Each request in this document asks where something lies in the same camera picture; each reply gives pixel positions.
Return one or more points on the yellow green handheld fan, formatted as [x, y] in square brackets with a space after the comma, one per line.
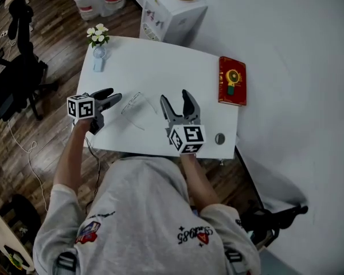
[233, 77]

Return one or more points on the person's right forearm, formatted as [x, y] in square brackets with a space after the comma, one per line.
[199, 185]

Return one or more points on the black chair with armrest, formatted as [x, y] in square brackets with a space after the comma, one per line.
[263, 222]

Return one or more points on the white power strip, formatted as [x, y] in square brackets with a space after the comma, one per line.
[4, 34]

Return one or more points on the person's left forearm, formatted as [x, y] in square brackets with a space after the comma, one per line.
[71, 156]

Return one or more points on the red hardcover book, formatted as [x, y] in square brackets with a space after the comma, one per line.
[232, 63]

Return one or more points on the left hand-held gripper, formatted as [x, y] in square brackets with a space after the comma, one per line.
[81, 107]

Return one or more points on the white flowers in pot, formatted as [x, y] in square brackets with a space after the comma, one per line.
[98, 36]

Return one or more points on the white water dispenser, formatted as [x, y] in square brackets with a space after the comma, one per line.
[175, 16]

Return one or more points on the clear-framed eyeglasses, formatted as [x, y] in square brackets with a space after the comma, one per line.
[132, 103]

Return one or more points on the person's grey printed shirt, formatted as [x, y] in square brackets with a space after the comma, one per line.
[143, 216]

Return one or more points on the round white table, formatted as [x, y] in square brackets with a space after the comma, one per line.
[0, 233]

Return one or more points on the light blue handheld fan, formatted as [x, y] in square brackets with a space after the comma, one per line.
[99, 56]

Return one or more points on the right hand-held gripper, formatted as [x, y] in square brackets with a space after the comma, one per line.
[189, 137]

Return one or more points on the black office chair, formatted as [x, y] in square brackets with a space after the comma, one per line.
[14, 87]

